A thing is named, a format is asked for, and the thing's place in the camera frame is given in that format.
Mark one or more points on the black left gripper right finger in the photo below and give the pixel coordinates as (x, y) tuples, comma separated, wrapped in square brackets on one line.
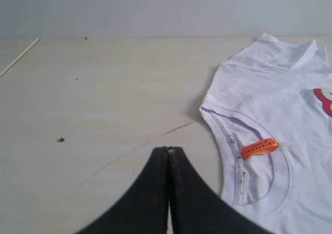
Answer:
[(194, 207)]

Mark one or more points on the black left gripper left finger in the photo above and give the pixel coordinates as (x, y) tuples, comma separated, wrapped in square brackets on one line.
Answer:
[(144, 206)]

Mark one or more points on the white t-shirt red lettering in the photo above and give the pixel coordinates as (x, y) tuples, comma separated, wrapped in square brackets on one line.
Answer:
[(274, 89)]

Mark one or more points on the orange neck label tag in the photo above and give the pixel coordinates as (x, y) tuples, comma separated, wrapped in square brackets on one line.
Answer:
[(261, 147)]

